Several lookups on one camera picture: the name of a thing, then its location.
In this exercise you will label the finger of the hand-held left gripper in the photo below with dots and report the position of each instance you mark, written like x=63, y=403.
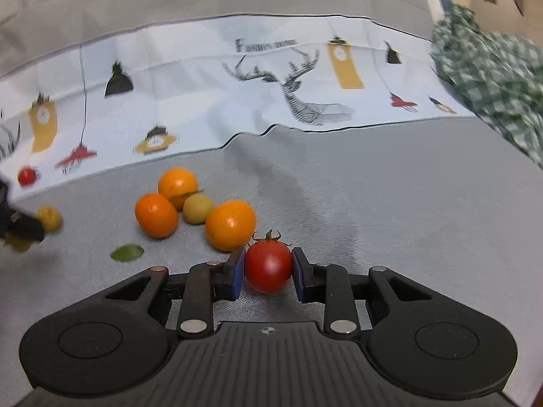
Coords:
x=23, y=225

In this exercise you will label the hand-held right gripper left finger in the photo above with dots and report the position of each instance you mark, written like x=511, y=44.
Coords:
x=236, y=274

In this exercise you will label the green checked cloth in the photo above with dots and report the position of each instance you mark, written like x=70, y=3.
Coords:
x=492, y=68

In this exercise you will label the green leaf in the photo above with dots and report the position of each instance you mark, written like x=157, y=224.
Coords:
x=126, y=253

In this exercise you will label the grey printed bedsheet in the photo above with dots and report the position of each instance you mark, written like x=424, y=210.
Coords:
x=382, y=178

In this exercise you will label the orange tomato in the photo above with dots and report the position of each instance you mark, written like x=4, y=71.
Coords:
x=177, y=181
x=155, y=215
x=230, y=225

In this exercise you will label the orange tomato top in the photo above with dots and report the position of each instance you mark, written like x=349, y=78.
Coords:
x=177, y=181

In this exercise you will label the small red cherry tomato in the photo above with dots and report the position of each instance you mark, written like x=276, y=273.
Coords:
x=26, y=176

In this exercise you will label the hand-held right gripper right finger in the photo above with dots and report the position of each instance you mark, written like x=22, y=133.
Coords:
x=298, y=274

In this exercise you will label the large red cherry tomato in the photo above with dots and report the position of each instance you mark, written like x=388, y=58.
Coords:
x=268, y=268

